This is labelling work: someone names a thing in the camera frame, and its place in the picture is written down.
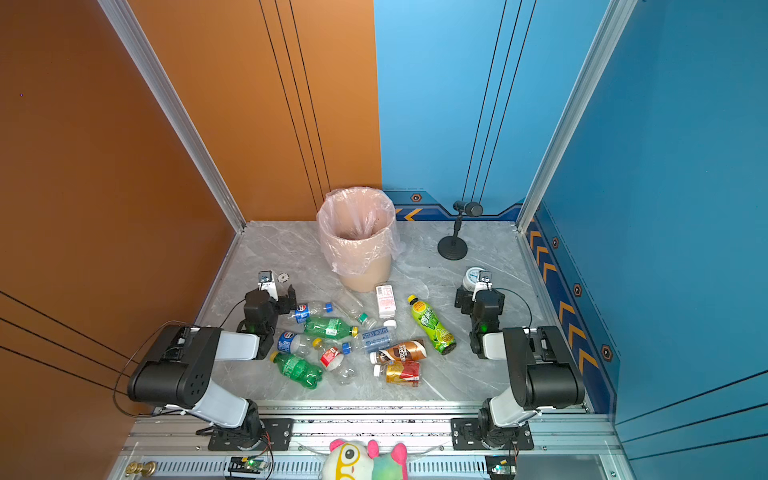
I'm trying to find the pepsi bottle yellow cap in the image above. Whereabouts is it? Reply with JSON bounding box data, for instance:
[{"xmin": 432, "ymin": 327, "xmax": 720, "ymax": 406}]
[{"xmin": 276, "ymin": 331, "xmax": 322, "ymax": 358}]

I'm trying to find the yellow green tea bottle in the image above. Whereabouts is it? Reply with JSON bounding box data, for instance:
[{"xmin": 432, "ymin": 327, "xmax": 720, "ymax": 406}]
[{"xmin": 408, "ymin": 295, "xmax": 457, "ymax": 355}]

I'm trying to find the brown coffee bottle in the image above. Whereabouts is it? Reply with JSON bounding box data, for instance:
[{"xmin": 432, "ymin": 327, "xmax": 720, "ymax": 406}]
[{"xmin": 369, "ymin": 339, "xmax": 427, "ymax": 365}]

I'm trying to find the clear crushed bottle green cap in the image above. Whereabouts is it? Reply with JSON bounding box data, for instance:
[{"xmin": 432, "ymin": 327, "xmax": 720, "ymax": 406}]
[{"xmin": 333, "ymin": 290, "xmax": 370, "ymax": 325}]

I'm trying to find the white pink carton box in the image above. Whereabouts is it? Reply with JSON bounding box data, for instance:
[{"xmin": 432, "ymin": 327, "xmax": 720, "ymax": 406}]
[{"xmin": 375, "ymin": 284, "xmax": 397, "ymax": 320}]

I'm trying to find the clear water bottle blue label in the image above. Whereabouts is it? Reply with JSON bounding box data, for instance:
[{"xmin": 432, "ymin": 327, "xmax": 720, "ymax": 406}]
[{"xmin": 341, "ymin": 326, "xmax": 395, "ymax": 355}]

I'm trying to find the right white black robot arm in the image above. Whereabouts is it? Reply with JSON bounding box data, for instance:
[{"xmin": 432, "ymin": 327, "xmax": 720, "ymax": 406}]
[{"xmin": 451, "ymin": 287, "xmax": 586, "ymax": 451}]

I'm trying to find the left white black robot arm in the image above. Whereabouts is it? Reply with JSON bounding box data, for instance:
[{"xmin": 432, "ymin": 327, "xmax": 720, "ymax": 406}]
[{"xmin": 127, "ymin": 286, "xmax": 298, "ymax": 451}]

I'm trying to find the beige bin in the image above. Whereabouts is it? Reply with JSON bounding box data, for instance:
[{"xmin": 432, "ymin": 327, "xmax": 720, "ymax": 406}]
[{"xmin": 320, "ymin": 190, "xmax": 394, "ymax": 293}]

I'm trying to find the white alarm clock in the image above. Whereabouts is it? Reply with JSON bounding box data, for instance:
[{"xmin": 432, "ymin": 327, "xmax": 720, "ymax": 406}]
[{"xmin": 463, "ymin": 266, "xmax": 485, "ymax": 291}]

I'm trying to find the small pepsi bottle blue cap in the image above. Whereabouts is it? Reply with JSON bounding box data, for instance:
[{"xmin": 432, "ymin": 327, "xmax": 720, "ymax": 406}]
[{"xmin": 288, "ymin": 301, "xmax": 334, "ymax": 324}]

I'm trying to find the black microphone on stand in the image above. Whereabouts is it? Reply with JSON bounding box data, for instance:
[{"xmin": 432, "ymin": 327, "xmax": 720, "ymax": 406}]
[{"xmin": 437, "ymin": 200, "xmax": 484, "ymax": 261}]

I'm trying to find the green sprite bottle yellow cap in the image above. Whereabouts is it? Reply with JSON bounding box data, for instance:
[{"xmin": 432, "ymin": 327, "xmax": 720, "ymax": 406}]
[{"xmin": 304, "ymin": 317, "xmax": 359, "ymax": 340}]

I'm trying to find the clear bottle red label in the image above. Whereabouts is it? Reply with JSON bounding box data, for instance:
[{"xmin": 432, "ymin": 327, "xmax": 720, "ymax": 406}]
[{"xmin": 320, "ymin": 347, "xmax": 357, "ymax": 385}]

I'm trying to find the red gold tea bottle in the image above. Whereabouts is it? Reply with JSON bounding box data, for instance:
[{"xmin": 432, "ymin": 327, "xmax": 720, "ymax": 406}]
[{"xmin": 373, "ymin": 361, "xmax": 421, "ymax": 388}]

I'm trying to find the left green circuit board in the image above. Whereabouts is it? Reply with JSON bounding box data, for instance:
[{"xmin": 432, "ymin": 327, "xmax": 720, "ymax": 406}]
[{"xmin": 227, "ymin": 456, "xmax": 272, "ymax": 478}]

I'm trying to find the green circuit board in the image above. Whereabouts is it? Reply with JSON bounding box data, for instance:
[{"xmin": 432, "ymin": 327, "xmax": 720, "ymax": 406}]
[
  {"xmin": 227, "ymin": 456, "xmax": 272, "ymax": 478},
  {"xmin": 485, "ymin": 456, "xmax": 517, "ymax": 480}
]

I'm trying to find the right green circuit board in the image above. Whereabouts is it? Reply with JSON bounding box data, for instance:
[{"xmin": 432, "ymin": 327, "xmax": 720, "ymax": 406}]
[{"xmin": 485, "ymin": 456, "xmax": 517, "ymax": 480}]

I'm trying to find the plush toy colourful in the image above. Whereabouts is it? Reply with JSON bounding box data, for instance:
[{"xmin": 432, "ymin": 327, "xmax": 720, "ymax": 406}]
[{"xmin": 321, "ymin": 439, "xmax": 408, "ymax": 480}]

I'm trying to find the brass knob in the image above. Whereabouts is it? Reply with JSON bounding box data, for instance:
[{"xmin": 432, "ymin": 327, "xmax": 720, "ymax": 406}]
[{"xmin": 124, "ymin": 461, "xmax": 158, "ymax": 478}]

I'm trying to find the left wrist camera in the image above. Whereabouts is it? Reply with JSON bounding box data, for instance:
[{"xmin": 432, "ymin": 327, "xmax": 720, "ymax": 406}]
[{"xmin": 258, "ymin": 270, "xmax": 278, "ymax": 301}]

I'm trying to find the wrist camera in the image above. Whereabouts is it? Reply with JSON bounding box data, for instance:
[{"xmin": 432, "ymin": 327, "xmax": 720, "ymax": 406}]
[
  {"xmin": 472, "ymin": 270, "xmax": 492, "ymax": 299},
  {"xmin": 258, "ymin": 270, "xmax": 278, "ymax": 301}
]

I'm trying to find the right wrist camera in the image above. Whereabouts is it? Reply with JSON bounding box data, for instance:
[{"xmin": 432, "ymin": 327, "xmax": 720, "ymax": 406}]
[{"xmin": 472, "ymin": 270, "xmax": 492, "ymax": 299}]

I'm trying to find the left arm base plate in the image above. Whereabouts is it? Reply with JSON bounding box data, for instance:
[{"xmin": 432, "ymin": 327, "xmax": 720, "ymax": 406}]
[{"xmin": 208, "ymin": 418, "xmax": 294, "ymax": 452}]

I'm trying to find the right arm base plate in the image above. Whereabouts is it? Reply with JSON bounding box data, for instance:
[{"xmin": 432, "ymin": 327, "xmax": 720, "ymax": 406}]
[{"xmin": 450, "ymin": 418, "xmax": 534, "ymax": 451}]

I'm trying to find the aluminium rail frame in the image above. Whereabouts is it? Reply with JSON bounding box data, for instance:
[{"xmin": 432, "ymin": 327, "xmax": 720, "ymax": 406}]
[{"xmin": 108, "ymin": 401, "xmax": 634, "ymax": 479}]

